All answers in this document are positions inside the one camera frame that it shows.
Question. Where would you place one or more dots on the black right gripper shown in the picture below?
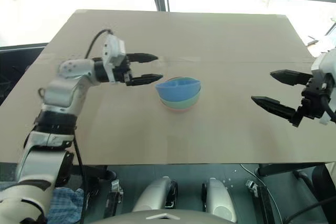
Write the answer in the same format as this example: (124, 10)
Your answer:
(312, 100)

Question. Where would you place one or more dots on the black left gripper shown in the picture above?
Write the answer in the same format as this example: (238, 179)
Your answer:
(122, 73)

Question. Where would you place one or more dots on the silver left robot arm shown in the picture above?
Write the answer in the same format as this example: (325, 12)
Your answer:
(63, 93)

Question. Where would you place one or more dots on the blue bowl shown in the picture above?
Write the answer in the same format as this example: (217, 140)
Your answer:
(176, 93)

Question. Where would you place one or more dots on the green bowl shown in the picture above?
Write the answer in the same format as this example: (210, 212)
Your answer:
(181, 105)

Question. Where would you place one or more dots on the pink bowl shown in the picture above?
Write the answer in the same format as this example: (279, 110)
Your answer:
(179, 111)

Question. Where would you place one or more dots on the black chair base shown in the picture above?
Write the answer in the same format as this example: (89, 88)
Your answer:
(320, 184)

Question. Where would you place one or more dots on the silver right robot thigh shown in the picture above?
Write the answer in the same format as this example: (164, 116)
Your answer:
(219, 200)

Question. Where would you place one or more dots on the silver robot thigh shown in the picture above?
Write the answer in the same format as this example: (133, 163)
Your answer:
(219, 200)
(155, 195)

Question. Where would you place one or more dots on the silver left robot thigh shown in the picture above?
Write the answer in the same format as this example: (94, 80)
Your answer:
(155, 195)

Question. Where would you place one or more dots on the silver robot torso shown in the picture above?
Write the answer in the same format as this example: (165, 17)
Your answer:
(162, 217)

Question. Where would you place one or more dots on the blue checked cloth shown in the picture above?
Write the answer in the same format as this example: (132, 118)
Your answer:
(65, 205)

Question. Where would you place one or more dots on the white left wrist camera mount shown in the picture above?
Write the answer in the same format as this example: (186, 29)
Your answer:
(113, 48)

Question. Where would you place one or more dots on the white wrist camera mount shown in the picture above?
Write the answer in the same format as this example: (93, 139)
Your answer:
(328, 64)
(113, 48)

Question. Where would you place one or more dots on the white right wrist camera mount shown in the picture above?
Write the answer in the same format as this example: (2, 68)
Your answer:
(328, 64)

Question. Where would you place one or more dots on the black table leg bracket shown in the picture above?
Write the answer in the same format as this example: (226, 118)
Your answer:
(262, 197)
(114, 197)

